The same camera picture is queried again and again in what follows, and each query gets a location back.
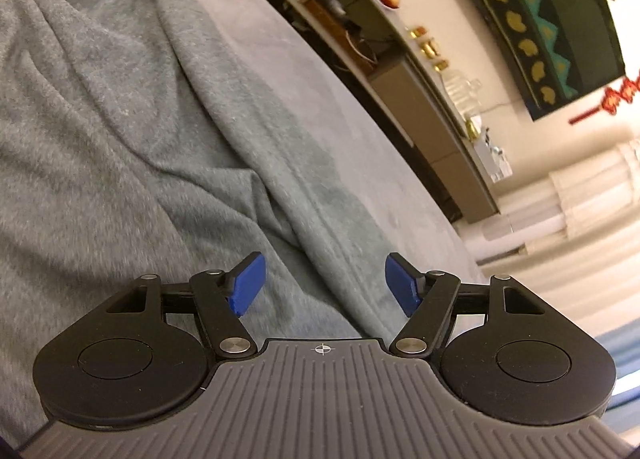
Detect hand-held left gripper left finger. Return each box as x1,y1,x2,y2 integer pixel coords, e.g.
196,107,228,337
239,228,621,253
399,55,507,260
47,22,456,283
105,251,268,359

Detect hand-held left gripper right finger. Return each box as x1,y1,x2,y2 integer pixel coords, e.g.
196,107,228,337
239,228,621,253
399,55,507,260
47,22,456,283
384,252,547,358

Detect grey pants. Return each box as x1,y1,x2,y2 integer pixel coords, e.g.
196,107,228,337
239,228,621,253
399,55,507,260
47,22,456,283
0,0,404,451

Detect grey organizer box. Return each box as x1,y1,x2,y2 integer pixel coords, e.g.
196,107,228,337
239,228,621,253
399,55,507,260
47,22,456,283
472,127,514,184

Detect white standing air conditioner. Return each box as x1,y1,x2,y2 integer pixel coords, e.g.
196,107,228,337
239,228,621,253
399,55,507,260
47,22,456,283
466,139,640,264

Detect long low tv cabinet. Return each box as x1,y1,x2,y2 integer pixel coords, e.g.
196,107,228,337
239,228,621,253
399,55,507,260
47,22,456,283
220,0,501,225

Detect cluster of clear glass cups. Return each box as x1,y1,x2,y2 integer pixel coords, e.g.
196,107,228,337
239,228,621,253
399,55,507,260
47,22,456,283
442,68,484,115

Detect red hanging ornament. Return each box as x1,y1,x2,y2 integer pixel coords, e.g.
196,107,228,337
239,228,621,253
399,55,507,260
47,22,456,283
568,71,640,126

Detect wall-mounted television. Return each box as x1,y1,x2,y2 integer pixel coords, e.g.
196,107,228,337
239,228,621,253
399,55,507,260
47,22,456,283
434,0,627,122

